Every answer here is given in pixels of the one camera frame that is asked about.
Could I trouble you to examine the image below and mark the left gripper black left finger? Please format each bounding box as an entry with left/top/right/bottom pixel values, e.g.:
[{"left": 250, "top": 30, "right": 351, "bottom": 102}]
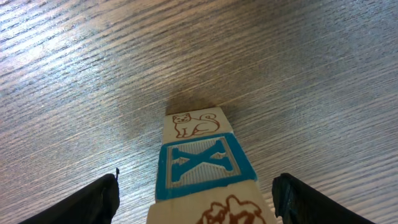
[{"left": 21, "top": 169, "right": 120, "bottom": 224}]

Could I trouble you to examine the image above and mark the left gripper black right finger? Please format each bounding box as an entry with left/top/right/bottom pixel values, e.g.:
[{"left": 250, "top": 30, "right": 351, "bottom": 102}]
[{"left": 272, "top": 173, "right": 374, "bottom": 224}]

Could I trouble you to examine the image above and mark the red nine baseball block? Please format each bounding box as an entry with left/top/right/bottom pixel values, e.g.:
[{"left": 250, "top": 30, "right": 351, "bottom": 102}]
[{"left": 146, "top": 180, "right": 277, "bottom": 224}]

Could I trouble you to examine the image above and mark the blue X wooden block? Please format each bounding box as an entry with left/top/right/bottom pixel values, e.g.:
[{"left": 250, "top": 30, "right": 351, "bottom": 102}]
[{"left": 155, "top": 133, "right": 257, "bottom": 202}]

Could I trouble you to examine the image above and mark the red M dog block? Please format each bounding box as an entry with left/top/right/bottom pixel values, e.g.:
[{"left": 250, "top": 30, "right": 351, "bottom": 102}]
[{"left": 162, "top": 107, "right": 233, "bottom": 144}]

